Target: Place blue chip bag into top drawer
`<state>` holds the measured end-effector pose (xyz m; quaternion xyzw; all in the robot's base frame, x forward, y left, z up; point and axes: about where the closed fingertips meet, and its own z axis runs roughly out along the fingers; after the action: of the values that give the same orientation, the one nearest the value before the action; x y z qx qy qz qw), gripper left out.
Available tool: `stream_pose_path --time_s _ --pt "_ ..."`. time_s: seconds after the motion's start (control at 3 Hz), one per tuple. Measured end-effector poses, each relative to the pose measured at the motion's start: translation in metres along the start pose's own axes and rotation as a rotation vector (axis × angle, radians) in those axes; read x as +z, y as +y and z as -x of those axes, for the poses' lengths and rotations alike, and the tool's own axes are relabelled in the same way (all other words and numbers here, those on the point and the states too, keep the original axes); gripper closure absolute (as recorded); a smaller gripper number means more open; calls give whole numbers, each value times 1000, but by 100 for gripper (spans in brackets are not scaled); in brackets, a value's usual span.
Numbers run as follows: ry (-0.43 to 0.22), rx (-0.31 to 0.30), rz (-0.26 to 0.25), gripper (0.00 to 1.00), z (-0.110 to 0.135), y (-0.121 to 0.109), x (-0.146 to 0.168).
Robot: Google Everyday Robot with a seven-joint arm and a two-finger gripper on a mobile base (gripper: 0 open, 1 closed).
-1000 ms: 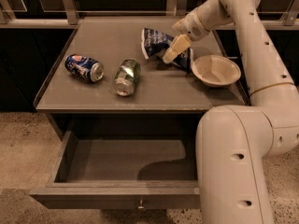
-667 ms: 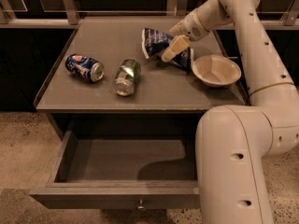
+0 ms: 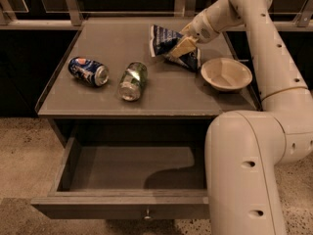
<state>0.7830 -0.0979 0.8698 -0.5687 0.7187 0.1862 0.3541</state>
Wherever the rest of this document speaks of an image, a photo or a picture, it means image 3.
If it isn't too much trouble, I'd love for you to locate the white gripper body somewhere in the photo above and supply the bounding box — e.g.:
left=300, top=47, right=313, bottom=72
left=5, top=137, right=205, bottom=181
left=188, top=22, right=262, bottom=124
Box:
left=188, top=10, right=219, bottom=43

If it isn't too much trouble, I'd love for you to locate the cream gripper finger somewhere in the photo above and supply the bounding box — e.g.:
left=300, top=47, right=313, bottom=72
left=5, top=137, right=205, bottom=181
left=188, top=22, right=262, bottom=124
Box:
left=180, top=24, right=192, bottom=36
left=169, top=36, right=198, bottom=58

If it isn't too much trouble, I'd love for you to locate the blue chip bag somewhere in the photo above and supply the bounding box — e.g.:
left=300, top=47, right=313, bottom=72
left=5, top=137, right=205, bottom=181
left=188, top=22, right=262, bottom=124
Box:
left=150, top=24, right=201, bottom=72

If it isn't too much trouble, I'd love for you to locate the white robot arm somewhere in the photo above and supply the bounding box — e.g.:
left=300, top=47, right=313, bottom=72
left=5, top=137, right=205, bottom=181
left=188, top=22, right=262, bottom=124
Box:
left=170, top=0, right=313, bottom=235

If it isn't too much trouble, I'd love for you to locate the grey drawer cabinet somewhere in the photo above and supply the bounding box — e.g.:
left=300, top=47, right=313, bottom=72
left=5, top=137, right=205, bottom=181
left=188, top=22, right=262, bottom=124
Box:
left=34, top=16, right=262, bottom=149

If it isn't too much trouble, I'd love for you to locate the open grey top drawer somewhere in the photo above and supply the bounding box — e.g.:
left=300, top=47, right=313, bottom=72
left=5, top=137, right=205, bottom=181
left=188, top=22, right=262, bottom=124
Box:
left=31, top=131, right=209, bottom=220

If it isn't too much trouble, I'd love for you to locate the metal drawer knob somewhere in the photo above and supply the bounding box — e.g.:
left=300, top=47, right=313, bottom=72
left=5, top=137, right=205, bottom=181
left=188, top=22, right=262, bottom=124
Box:
left=143, top=209, right=153, bottom=220

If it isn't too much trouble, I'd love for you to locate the white bowl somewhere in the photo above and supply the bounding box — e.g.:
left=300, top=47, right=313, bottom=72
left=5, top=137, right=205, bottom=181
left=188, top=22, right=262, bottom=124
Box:
left=201, top=58, right=252, bottom=92

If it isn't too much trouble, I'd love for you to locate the green soda can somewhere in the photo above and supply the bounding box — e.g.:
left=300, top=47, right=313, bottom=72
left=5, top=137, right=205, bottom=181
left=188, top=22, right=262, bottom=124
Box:
left=117, top=62, right=148, bottom=102

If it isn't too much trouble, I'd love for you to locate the blue soda can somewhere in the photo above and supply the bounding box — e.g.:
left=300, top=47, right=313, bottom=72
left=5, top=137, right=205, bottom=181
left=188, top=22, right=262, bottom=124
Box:
left=67, top=57, right=109, bottom=87

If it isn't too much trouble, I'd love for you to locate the metal railing frame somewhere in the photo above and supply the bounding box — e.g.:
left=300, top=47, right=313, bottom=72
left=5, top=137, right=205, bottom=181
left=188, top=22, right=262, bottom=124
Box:
left=0, top=0, right=313, bottom=31

